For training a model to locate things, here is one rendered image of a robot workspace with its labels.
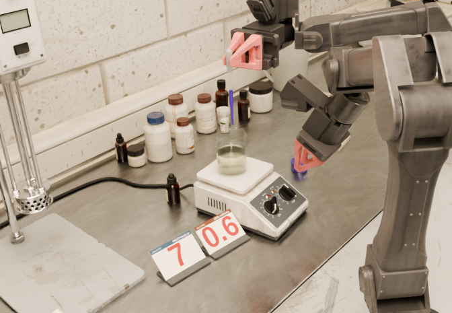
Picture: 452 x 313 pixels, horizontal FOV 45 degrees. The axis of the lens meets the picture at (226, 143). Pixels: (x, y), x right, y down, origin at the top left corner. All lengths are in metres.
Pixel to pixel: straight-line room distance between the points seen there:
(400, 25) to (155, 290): 0.68
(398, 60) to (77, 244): 0.70
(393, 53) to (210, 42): 1.02
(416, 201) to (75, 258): 0.63
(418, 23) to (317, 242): 0.46
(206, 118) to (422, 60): 0.83
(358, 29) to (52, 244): 0.73
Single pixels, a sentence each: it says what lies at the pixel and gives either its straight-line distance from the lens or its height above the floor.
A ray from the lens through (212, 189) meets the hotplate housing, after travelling 1.10.
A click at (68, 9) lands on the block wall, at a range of 1.31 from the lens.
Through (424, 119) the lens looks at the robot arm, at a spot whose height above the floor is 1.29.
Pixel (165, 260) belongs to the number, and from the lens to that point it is 1.01.
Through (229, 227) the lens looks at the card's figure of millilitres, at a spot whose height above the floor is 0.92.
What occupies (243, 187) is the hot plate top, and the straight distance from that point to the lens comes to 1.07.
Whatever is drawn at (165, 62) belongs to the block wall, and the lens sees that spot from 1.52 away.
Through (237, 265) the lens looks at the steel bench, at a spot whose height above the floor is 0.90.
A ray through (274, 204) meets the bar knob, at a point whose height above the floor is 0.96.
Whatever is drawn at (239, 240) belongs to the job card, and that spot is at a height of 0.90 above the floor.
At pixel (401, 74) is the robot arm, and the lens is 0.66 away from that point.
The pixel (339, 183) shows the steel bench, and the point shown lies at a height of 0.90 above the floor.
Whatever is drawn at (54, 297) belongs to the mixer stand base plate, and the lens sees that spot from 1.01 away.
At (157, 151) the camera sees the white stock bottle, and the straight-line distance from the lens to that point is 1.34.
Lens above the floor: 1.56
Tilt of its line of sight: 28 degrees down
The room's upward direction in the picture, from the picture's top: 3 degrees counter-clockwise
